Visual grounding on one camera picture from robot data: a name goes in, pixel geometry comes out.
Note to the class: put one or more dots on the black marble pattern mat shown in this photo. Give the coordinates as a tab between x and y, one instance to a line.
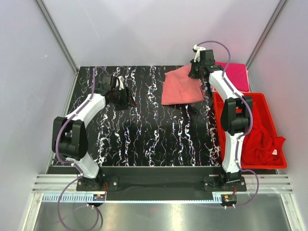
151	134

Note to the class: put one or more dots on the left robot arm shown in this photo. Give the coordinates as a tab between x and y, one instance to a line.
69	136

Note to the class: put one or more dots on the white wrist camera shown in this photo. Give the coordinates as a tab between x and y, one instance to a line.
197	49
120	83

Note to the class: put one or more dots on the magenta folded t shirt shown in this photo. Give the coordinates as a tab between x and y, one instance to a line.
235	66

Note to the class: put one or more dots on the left aluminium corner post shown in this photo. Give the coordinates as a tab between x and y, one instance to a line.
56	34

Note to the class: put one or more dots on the red t shirt in bin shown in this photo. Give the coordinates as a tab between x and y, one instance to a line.
262	148

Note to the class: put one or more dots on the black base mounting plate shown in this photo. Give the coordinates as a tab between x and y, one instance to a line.
158	184

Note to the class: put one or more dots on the white cable duct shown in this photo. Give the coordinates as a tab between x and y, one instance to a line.
93	198

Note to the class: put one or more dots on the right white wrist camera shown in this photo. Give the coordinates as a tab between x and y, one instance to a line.
197	49

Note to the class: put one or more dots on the red plastic bin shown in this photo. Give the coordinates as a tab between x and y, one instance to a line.
261	113

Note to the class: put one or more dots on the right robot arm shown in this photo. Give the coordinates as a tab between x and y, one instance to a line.
236	117

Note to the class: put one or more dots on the right aluminium corner post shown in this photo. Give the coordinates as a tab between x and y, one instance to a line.
266	31

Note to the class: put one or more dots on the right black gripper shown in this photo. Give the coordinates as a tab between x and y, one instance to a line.
192	74

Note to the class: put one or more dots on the aluminium corner post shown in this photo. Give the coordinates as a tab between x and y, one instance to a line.
266	31
56	34

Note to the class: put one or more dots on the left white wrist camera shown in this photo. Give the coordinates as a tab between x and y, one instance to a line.
120	83

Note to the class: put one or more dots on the salmon pink t shirt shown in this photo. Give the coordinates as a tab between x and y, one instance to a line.
179	88

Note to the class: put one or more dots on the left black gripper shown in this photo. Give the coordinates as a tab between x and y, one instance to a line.
124	105

